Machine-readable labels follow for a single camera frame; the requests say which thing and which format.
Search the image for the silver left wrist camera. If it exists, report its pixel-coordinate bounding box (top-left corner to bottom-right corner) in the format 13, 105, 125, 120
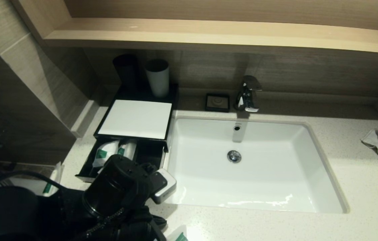
149, 168, 177, 205

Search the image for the black glossy box drawer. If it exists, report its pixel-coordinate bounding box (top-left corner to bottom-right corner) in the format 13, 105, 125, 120
76, 138, 167, 184

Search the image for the black amenity drawer box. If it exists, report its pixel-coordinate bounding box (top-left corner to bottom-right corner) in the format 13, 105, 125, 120
94, 80, 179, 153

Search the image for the long slim toothbrush packet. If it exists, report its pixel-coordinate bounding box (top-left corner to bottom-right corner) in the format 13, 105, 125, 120
43, 162, 64, 197

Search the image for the small packet green corner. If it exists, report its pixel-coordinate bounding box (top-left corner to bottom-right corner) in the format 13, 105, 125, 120
166, 224, 190, 241

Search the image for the light grey plastic cup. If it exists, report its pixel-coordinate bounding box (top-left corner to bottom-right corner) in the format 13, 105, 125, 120
145, 59, 170, 98

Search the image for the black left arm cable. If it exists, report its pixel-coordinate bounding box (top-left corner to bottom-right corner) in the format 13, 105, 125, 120
0, 171, 63, 196

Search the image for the black plastic cup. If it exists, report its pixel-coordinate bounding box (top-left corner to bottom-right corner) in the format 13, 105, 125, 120
113, 54, 140, 90

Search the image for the chrome sink drain stopper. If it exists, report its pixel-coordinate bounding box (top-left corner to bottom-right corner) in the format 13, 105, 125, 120
227, 150, 242, 164

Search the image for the small square green-label packet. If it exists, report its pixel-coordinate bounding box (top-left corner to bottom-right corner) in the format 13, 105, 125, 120
92, 140, 120, 168

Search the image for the wooden wall shelf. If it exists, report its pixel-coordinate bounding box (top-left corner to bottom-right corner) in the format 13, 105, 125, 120
10, 0, 378, 56

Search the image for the chrome sink faucet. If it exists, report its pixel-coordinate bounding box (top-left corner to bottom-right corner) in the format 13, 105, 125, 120
234, 75, 263, 112

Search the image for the white ceramic sink basin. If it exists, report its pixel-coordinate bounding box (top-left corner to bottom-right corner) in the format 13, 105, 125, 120
163, 116, 350, 214

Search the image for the black square soap dish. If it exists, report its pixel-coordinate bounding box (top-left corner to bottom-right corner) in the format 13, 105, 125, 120
204, 93, 230, 112

